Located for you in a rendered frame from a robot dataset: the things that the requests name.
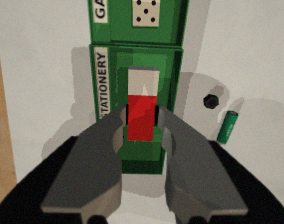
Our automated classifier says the green rack of labelled bins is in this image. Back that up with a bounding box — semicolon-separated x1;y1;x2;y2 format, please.
87;0;189;175

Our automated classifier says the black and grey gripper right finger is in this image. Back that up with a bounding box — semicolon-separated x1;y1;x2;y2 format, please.
154;104;284;224

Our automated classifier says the green aa battery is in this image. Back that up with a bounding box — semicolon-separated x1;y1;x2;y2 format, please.
216;111;239;145

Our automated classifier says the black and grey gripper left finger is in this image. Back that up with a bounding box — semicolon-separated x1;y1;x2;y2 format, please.
0;103;128;224

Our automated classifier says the red and white eraser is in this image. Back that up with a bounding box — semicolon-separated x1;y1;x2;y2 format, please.
127;66;159;141

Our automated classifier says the beige domino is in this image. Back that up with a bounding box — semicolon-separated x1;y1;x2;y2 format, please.
133;0;160;27

